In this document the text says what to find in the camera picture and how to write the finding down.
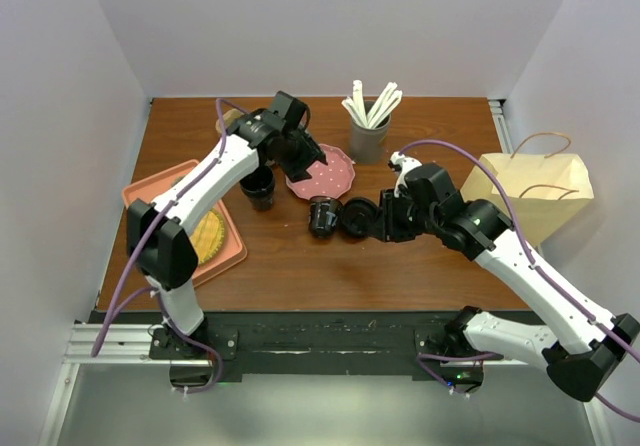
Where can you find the yellow green woven coaster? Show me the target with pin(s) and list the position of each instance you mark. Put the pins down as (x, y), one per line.
(209, 236)

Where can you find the beige cardboard cup carrier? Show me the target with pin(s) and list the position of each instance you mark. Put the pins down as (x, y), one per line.
(227, 119)

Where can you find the salmon pink tray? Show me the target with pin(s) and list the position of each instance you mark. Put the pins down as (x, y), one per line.
(234, 250)

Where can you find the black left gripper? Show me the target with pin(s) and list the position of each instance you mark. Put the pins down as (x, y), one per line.
(296, 171)

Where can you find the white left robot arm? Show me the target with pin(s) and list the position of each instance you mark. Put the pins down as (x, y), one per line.
(158, 231)

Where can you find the pink polka dot plate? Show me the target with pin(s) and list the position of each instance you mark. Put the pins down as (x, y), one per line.
(332, 179)

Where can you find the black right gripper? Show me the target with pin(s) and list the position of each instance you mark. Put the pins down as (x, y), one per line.
(387, 227)

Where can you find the black coffee cup lid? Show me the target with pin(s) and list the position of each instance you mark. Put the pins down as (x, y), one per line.
(357, 216)

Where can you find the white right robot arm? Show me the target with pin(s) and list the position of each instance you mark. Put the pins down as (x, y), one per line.
(578, 344)

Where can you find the stack of black cups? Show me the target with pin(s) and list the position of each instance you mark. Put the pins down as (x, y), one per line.
(259, 188)

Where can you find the black takeout coffee cup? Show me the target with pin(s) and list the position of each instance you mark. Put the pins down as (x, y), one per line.
(324, 215)

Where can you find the grey straw holder cup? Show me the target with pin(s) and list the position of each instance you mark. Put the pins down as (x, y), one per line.
(366, 146)

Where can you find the white paper straw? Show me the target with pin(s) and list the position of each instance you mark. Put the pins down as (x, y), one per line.
(358, 101)
(354, 112)
(387, 101)

